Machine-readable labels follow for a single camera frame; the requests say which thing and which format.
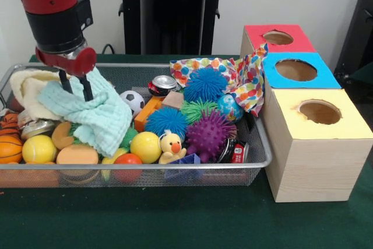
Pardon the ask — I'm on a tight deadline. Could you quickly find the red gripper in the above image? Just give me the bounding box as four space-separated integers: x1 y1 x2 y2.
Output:
35 46 97 101

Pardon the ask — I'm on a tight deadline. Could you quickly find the mint green muslin cloth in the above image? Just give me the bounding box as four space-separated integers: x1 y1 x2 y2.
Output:
37 68 133 158

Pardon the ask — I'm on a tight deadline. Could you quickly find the cream yellow cloth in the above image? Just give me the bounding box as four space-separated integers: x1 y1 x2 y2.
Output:
9 69 64 121

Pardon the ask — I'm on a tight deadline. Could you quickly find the large blue fuzzy spiky ball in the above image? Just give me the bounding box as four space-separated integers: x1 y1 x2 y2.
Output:
183 66 228 103

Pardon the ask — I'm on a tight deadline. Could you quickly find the large polka dot cloth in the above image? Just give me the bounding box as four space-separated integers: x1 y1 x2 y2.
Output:
169 43 268 117

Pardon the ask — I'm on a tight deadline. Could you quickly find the shallow clear mesh bin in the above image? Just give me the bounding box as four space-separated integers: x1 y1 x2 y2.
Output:
0 61 273 189

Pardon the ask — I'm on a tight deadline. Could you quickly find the wooden box with three holes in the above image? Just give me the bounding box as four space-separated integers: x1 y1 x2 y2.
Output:
239 23 373 203

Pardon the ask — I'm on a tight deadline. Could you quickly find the black white soccer ball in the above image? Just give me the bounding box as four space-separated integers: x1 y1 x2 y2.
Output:
119 90 146 115

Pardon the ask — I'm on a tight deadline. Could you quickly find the yellow ball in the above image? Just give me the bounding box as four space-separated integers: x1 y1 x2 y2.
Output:
22 134 58 163

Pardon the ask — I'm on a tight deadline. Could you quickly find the orange toy basketball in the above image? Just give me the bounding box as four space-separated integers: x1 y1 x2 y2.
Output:
0 134 23 164

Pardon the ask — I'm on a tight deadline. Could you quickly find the yellow plush duck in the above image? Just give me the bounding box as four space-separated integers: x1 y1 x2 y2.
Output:
158 132 187 164

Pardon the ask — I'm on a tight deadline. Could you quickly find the green spiky ball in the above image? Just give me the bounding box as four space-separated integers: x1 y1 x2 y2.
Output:
180 99 219 124

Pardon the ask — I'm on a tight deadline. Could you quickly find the purple spiky toy with eyes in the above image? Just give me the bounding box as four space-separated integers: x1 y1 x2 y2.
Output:
185 110 238 164

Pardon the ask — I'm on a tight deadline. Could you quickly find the dark green side table cloth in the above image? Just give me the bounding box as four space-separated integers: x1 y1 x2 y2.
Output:
348 62 373 85

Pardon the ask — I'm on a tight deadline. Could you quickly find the black chair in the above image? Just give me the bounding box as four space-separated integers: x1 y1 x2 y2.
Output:
333 0 373 76

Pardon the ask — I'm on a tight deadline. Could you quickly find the black cable loop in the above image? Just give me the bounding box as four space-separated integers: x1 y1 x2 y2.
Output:
101 43 117 55

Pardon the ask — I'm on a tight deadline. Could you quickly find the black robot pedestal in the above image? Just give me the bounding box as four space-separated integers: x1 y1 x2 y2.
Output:
112 0 235 55

